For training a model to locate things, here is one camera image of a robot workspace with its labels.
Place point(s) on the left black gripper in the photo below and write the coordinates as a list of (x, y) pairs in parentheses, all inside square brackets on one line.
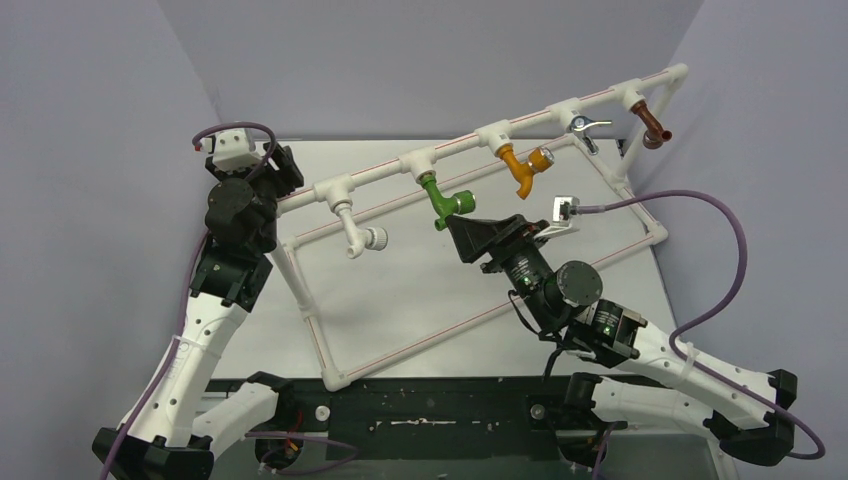
[(278, 167)]

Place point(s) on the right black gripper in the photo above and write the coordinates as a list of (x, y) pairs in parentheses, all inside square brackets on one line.
[(505, 242)]

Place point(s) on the green plastic faucet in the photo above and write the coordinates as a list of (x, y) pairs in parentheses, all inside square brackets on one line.
[(460, 203)]

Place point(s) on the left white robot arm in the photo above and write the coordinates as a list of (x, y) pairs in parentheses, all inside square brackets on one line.
[(165, 435)]

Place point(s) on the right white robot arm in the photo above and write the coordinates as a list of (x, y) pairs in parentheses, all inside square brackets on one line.
[(688, 390)]

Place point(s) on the white plastic faucet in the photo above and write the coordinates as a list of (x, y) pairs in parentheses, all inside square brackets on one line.
[(359, 239)]

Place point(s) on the orange plastic faucet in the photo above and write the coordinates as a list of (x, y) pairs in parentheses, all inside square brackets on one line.
[(538, 160)]

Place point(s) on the chrome metal faucet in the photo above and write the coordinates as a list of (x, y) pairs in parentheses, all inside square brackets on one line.
[(580, 127)]

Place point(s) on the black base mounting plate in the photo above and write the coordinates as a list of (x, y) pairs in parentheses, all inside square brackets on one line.
[(459, 418)]

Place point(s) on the brown plastic faucet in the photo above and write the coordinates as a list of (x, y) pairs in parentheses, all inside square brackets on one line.
[(655, 135)]

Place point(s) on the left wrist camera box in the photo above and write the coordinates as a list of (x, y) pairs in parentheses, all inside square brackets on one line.
[(230, 151)]

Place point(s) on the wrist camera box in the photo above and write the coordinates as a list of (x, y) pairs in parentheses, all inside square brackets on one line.
[(564, 219), (230, 151)]

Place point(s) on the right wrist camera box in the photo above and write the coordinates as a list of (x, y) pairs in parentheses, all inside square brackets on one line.
[(564, 219)]

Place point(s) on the white PVC pipe frame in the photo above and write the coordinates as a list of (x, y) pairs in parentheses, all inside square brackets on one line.
[(455, 163)]

